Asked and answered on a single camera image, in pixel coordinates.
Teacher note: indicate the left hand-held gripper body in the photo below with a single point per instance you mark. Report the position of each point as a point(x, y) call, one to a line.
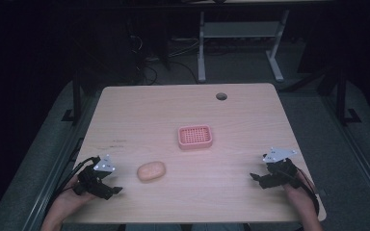
point(91, 179)

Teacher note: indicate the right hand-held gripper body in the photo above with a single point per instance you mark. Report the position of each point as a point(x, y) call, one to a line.
point(281, 171)

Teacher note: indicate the pink soap dish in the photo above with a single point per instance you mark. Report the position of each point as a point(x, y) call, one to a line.
point(195, 136)

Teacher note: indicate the person's right hand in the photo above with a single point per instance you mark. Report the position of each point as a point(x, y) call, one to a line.
point(298, 192)

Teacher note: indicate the person's left hand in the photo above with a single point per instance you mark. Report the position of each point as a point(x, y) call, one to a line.
point(66, 200)

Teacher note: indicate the black metal stand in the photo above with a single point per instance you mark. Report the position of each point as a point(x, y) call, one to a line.
point(342, 96)
point(75, 99)

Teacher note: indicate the white metal table frame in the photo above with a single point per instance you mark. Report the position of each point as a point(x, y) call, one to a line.
point(241, 45)

